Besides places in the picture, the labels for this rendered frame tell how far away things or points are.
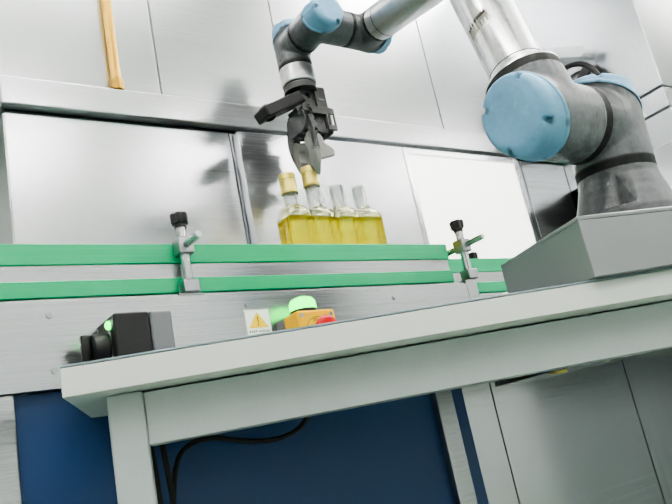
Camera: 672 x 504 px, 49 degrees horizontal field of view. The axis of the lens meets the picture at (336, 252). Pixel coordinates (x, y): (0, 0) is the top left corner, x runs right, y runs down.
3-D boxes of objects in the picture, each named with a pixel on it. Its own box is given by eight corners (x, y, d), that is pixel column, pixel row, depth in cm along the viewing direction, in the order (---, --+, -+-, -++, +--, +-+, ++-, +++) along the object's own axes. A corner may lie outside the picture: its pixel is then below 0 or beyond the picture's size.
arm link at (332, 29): (354, -2, 156) (327, 27, 165) (309, -13, 150) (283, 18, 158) (362, 30, 154) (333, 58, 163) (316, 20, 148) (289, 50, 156)
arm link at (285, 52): (281, 11, 159) (263, 34, 165) (291, 56, 156) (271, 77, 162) (312, 17, 163) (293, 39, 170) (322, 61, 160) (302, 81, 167)
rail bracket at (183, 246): (199, 297, 115) (187, 217, 119) (219, 283, 109) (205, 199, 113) (174, 298, 113) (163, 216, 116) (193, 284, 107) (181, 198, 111)
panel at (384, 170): (539, 273, 207) (508, 162, 216) (548, 270, 205) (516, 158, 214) (256, 283, 156) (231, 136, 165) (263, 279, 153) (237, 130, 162)
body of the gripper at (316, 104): (339, 132, 157) (328, 82, 161) (305, 128, 152) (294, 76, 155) (320, 148, 163) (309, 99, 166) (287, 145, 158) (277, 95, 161)
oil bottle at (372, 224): (386, 307, 156) (365, 213, 162) (402, 300, 152) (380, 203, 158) (364, 309, 153) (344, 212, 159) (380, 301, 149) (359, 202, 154)
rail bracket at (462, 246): (440, 294, 157) (427, 239, 160) (497, 269, 144) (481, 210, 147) (430, 295, 155) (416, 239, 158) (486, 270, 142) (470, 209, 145)
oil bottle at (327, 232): (339, 311, 150) (319, 212, 156) (355, 303, 146) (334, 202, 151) (316, 312, 147) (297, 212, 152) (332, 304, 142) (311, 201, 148)
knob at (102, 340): (103, 369, 100) (78, 371, 98) (100, 336, 101) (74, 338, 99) (114, 362, 96) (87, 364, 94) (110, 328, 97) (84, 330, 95)
